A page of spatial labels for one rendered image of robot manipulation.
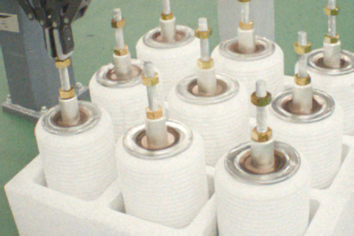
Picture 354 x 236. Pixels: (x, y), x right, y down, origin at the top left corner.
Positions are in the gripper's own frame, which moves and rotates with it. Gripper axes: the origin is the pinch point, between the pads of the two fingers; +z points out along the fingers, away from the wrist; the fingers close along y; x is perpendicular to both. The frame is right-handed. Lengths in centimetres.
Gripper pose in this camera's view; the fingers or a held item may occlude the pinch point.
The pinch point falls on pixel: (58, 40)
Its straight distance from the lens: 71.3
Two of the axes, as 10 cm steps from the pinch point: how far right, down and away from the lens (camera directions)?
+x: -4.5, 4.6, -7.7
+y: -8.9, -1.8, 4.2
